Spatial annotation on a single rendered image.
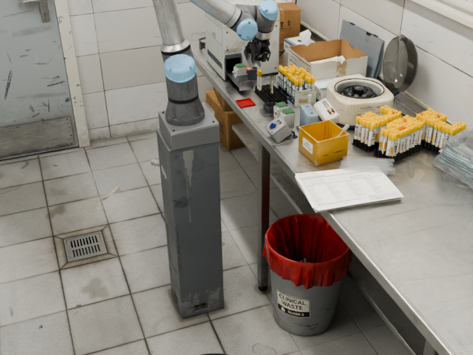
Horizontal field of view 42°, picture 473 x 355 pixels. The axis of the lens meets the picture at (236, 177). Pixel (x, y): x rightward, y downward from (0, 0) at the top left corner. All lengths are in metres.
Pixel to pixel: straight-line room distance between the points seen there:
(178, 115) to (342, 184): 0.67
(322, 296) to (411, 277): 0.88
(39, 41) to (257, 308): 2.11
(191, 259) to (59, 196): 1.36
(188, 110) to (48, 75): 1.87
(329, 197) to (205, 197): 0.64
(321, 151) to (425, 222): 0.45
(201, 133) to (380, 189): 0.70
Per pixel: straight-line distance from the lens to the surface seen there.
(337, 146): 2.20
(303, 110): 2.37
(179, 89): 2.26
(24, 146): 4.22
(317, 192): 2.02
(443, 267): 1.81
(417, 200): 2.07
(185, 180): 2.39
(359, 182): 2.10
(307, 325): 2.70
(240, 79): 2.76
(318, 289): 2.55
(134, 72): 4.17
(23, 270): 3.27
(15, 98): 4.08
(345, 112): 2.43
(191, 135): 2.30
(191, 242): 2.57
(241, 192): 3.63
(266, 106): 2.54
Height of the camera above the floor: 2.00
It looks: 32 degrees down
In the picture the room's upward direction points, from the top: 1 degrees counter-clockwise
